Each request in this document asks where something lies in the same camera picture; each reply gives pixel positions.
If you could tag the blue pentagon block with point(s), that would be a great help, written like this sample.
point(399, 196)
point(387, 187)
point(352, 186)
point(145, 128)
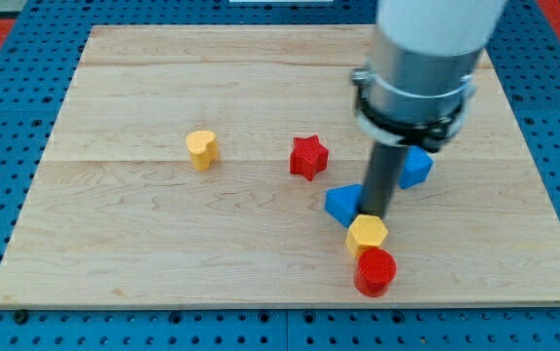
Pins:
point(416, 168)

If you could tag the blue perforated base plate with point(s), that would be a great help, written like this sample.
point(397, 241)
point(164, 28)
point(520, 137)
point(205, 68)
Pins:
point(37, 61)

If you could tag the blue triangle block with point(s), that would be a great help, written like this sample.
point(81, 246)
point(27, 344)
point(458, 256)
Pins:
point(341, 203)

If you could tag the light wooden board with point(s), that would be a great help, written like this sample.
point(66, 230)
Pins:
point(116, 217)

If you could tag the yellow heart block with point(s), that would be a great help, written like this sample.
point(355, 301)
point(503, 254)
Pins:
point(203, 149)

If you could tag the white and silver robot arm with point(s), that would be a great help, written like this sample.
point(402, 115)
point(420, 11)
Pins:
point(416, 82)

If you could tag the red star block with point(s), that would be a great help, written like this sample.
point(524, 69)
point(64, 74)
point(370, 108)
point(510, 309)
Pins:
point(308, 157)

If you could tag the red cylinder block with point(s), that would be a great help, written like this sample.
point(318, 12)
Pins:
point(375, 271)

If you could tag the yellow hexagon block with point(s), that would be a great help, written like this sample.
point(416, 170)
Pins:
point(365, 232)

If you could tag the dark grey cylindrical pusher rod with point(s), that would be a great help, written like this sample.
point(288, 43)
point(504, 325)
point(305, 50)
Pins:
point(380, 180)

